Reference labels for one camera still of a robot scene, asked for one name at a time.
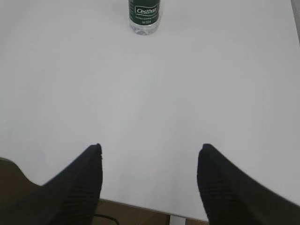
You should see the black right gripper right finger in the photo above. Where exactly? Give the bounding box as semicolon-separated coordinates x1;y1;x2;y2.
197;143;300;225

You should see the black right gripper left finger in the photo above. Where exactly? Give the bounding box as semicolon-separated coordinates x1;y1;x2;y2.
0;143;103;225

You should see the clear water bottle green label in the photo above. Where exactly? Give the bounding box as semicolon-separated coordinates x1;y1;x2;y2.
128;0;160;35

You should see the white table leg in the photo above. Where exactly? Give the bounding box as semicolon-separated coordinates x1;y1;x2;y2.
169;215;186;225

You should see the black cable on floor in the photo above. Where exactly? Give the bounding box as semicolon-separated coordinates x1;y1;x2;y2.
93;213;120;225

